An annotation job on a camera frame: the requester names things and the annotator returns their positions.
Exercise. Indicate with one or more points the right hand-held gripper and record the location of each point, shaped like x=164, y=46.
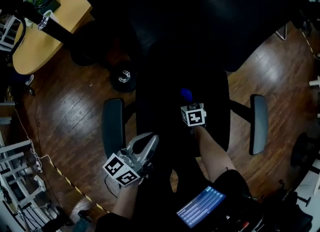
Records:
x=195, y=117

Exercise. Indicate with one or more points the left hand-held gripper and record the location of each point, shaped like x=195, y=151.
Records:
x=120, y=169

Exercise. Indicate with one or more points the blue fluffy cloth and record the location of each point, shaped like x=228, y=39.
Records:
x=186, y=94

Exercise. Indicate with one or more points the person's right forearm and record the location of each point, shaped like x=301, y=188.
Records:
x=212, y=151

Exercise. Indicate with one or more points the person's left forearm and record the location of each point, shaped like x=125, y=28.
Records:
x=127, y=198

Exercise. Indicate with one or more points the black chair armrest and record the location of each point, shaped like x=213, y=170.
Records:
x=258, y=126
x=112, y=128

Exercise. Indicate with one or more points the person's black clothing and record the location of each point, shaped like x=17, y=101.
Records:
x=155, y=201

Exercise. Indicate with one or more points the black chair wheel base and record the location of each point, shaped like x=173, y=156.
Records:
x=124, y=76

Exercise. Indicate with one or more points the yellow black hazard tape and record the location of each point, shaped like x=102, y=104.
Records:
x=86, y=196

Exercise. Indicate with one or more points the black mesh chair backrest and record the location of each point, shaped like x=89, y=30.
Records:
x=187, y=13

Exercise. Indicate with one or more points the black round stool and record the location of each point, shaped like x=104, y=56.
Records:
x=303, y=148

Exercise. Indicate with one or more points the white metal rack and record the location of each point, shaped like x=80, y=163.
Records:
x=15, y=146

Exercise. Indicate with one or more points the round wooden table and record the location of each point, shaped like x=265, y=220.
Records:
x=37, y=51

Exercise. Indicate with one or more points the black coat rack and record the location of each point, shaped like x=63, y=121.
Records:
x=57, y=29

